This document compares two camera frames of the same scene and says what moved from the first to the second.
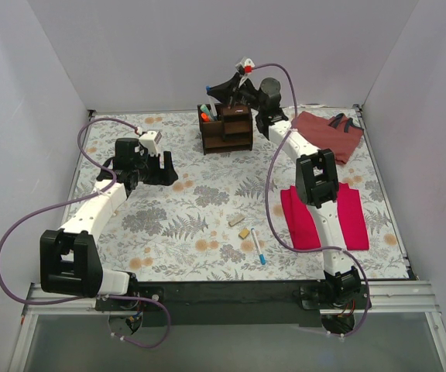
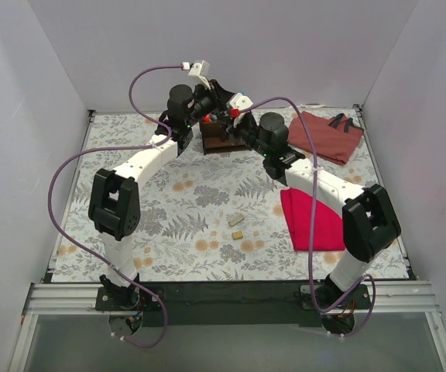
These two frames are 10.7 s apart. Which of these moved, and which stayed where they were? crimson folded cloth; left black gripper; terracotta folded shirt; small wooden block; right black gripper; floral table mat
Moved: left black gripper; right black gripper
Stayed: terracotta folded shirt; small wooden block; floral table mat; crimson folded cloth
